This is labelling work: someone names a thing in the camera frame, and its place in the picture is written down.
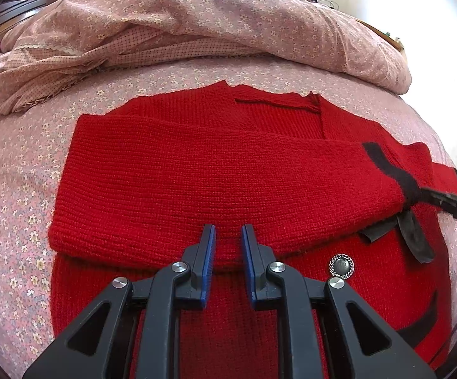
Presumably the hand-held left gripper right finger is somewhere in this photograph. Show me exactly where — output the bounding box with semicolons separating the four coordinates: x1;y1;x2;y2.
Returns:
240;223;437;379

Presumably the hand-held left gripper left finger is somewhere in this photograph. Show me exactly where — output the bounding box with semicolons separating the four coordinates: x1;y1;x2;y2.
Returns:
22;223;217;379

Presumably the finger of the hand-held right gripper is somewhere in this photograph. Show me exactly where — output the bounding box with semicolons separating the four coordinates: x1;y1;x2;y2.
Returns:
421;187;457;214

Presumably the red knit sweater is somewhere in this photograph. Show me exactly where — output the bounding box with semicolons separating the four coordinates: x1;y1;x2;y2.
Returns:
48;80;457;379

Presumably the wooden side table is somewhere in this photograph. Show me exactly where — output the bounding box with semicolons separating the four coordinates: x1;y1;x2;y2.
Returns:
355;20;405;53

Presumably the pink floral bed sheet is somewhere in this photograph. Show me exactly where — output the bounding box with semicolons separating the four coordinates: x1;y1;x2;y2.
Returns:
0;53;457;364

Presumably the pink floral quilt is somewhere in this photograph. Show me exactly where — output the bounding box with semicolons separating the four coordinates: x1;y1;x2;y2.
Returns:
0;0;412;117

